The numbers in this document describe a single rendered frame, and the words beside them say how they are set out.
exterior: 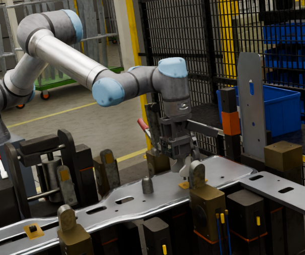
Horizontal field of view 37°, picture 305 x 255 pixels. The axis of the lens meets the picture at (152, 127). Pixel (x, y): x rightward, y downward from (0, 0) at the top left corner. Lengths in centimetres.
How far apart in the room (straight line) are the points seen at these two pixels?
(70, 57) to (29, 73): 43
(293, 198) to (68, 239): 57
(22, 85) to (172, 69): 73
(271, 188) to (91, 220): 49
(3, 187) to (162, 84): 54
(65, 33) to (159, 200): 61
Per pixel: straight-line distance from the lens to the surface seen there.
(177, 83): 122
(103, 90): 118
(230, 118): 162
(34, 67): 166
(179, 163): 133
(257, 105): 145
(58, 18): 150
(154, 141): 146
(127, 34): 830
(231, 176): 138
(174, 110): 123
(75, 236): 108
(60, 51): 132
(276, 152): 139
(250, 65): 144
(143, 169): 237
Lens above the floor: 154
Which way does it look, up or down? 16 degrees down
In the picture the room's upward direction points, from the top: 8 degrees counter-clockwise
